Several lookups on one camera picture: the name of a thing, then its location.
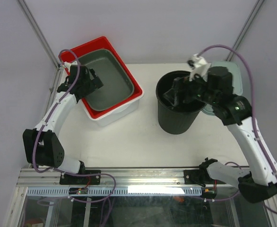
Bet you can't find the left aluminium frame post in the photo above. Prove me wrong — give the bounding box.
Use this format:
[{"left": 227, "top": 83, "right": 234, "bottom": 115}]
[{"left": 17, "top": 0, "right": 61, "bottom": 69}]

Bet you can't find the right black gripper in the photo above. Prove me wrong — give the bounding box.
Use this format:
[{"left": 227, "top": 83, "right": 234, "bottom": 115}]
[{"left": 164, "top": 69, "right": 218, "bottom": 106}]

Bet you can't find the right aluminium frame post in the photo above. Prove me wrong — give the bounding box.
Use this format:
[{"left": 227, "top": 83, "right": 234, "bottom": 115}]
[{"left": 232, "top": 0, "right": 266, "bottom": 51}]

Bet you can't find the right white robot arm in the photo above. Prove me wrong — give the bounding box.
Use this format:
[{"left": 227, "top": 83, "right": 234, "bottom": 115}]
[{"left": 163, "top": 66, "right": 277, "bottom": 203}]

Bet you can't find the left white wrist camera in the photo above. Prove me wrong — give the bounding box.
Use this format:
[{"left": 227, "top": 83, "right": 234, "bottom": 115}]
[{"left": 61, "top": 61, "right": 78, "bottom": 71}]

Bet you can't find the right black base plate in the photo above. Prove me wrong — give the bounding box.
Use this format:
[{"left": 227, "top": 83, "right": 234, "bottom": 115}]
[{"left": 183, "top": 169, "right": 225, "bottom": 187}]

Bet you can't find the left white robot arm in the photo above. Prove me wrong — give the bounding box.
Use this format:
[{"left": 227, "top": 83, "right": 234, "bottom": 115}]
[{"left": 23, "top": 64, "right": 104, "bottom": 184}]

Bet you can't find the grey plastic tray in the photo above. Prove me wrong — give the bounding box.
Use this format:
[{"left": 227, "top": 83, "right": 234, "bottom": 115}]
[{"left": 79, "top": 49, "right": 134, "bottom": 111}]

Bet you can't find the aluminium mounting rail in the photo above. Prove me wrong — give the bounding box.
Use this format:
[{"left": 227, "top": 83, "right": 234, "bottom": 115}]
[{"left": 17, "top": 166, "right": 241, "bottom": 189}]

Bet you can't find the large black plastic bucket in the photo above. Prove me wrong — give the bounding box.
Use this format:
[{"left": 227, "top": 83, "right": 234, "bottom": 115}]
[{"left": 156, "top": 70, "right": 206, "bottom": 135}]

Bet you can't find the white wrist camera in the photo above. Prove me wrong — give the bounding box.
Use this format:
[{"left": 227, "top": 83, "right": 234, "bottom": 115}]
[
  {"left": 187, "top": 54, "right": 211, "bottom": 81},
  {"left": 61, "top": 61, "right": 78, "bottom": 71}
]

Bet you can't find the white slotted cable duct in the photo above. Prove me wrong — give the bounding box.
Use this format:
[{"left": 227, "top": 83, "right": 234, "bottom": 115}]
[{"left": 27, "top": 185, "right": 202, "bottom": 197}]

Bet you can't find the teal perforated plastic basket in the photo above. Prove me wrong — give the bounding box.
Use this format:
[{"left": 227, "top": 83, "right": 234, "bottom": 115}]
[{"left": 202, "top": 61, "right": 243, "bottom": 116}]

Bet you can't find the white plastic bin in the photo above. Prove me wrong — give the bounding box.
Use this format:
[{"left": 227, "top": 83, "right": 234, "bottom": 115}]
[{"left": 83, "top": 92, "right": 144, "bottom": 127}]

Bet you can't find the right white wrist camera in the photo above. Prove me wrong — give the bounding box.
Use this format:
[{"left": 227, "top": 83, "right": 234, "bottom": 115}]
[{"left": 187, "top": 54, "right": 211, "bottom": 81}]

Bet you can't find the aluminium frame post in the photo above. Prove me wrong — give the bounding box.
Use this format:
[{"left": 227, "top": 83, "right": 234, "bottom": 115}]
[
  {"left": 17, "top": 0, "right": 61, "bottom": 69},
  {"left": 232, "top": 0, "right": 266, "bottom": 51}
]

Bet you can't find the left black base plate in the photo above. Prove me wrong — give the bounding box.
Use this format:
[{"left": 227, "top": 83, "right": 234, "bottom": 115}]
[{"left": 59, "top": 169, "right": 101, "bottom": 185}]

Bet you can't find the red plastic tray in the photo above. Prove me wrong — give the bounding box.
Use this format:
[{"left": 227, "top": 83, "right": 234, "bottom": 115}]
[{"left": 59, "top": 36, "right": 143, "bottom": 119}]

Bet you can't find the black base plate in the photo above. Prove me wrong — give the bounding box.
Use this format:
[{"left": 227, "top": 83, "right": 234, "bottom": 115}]
[
  {"left": 183, "top": 169, "right": 225, "bottom": 187},
  {"left": 59, "top": 169, "right": 101, "bottom": 185}
]

